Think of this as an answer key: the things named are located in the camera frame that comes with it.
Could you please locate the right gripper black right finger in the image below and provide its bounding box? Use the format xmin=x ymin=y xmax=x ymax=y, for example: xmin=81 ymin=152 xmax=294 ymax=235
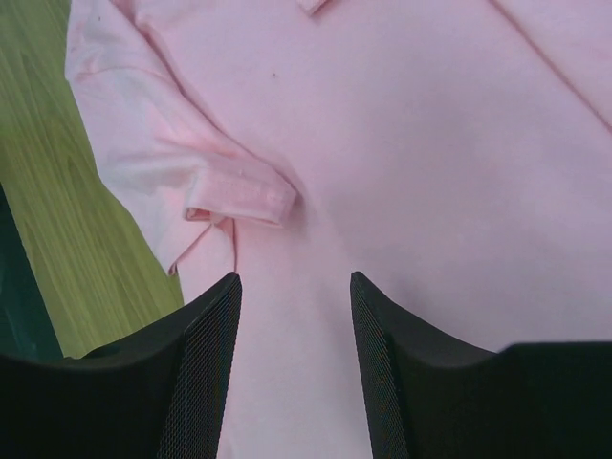
xmin=350 ymin=272 xmax=611 ymax=458

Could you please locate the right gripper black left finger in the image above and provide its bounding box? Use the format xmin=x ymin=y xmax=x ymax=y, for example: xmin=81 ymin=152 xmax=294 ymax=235
xmin=1 ymin=273 xmax=242 ymax=458

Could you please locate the pink t shirt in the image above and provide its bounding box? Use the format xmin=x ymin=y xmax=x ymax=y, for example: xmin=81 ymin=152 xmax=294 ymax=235
xmin=65 ymin=1 xmax=611 ymax=458

